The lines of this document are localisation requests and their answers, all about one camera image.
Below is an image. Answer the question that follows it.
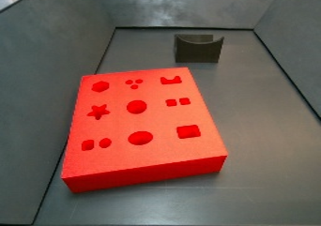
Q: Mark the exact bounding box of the red shape sorting board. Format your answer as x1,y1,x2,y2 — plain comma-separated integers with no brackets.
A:
61,68,228,192

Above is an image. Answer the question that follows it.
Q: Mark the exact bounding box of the black curved holder stand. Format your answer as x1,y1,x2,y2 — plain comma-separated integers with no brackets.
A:
173,34,224,63

